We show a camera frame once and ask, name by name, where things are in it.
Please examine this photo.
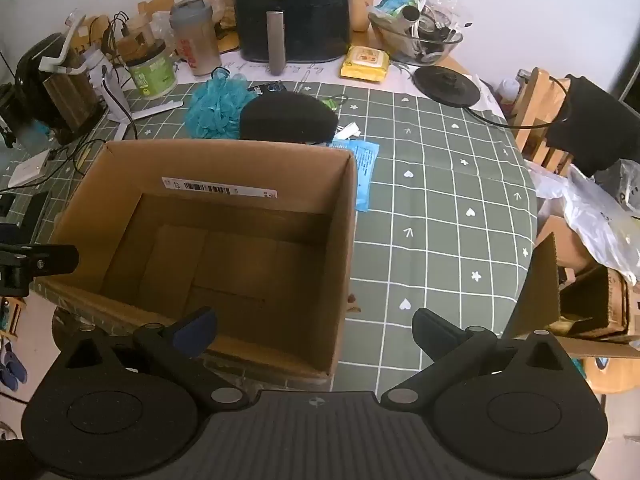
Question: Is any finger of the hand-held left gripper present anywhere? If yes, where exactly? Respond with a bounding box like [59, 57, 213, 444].
[0, 243, 80, 297]

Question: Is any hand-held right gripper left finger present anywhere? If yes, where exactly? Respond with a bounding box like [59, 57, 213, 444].
[52, 306, 251, 409]

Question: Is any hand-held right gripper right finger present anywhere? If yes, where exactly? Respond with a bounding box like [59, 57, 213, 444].
[381, 308, 585, 408]

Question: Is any brown cardboard box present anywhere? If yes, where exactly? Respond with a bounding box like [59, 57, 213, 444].
[31, 139, 359, 392]

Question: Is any black rectangular device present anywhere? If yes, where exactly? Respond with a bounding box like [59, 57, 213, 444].
[22, 190, 51, 233]

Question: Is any white adapter box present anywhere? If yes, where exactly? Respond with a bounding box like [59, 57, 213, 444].
[7, 150, 53, 187]

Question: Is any open cardboard carton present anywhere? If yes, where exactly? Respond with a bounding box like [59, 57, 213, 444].
[502, 215, 640, 356]

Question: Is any blue slipper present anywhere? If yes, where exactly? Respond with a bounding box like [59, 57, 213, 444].
[0, 352, 28, 390]

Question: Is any brown wooden holder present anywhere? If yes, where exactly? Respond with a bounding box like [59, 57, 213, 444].
[42, 52, 103, 131]

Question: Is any blue plastic packet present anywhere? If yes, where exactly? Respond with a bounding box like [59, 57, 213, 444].
[345, 139, 381, 212]

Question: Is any white gimbal tripod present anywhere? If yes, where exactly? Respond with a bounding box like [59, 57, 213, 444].
[37, 12, 185, 141]

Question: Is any wooden stool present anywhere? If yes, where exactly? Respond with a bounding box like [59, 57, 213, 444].
[575, 352, 640, 395]

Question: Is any white plastic bag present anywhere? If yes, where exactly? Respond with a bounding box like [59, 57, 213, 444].
[527, 157, 640, 286]

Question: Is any green label jar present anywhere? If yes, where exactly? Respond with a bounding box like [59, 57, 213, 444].
[124, 40, 179, 100]

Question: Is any teal bath loofah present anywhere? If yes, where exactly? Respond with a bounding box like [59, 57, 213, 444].
[185, 67, 258, 141]

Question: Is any small brown box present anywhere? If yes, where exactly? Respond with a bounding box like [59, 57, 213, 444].
[116, 27, 153, 58]

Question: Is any black round cushion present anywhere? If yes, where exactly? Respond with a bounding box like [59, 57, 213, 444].
[239, 92, 340, 146]

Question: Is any wooden chair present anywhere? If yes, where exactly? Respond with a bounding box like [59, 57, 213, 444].
[510, 66, 576, 171]

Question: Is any black kettle base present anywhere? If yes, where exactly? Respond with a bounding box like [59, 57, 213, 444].
[413, 66, 482, 108]

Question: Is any white plastic bottle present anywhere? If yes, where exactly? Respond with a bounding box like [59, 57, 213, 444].
[495, 77, 523, 106]

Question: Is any clear shaker bottle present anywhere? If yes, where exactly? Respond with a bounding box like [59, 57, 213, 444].
[169, 0, 222, 78]

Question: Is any black cloth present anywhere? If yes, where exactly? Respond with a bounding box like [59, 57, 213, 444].
[545, 75, 640, 178]

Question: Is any yellow wipes pack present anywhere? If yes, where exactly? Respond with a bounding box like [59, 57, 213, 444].
[340, 46, 391, 82]

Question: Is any wooden cutting board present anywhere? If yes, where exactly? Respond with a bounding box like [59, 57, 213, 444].
[137, 0, 236, 28]

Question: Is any clear glass bowl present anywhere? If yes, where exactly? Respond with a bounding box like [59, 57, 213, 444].
[368, 7, 465, 67]

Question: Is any clear plastic bag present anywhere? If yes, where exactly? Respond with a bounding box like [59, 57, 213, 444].
[425, 0, 473, 28]

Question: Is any tan cardboard piece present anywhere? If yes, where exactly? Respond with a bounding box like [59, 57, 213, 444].
[350, 0, 373, 33]

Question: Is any black air fryer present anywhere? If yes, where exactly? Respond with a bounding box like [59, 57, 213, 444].
[230, 0, 352, 64]

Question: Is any thin black cable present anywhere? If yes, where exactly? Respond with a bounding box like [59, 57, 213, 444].
[60, 110, 141, 171]

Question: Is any black kettle base cable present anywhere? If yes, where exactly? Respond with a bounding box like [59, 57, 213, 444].
[462, 74, 572, 128]

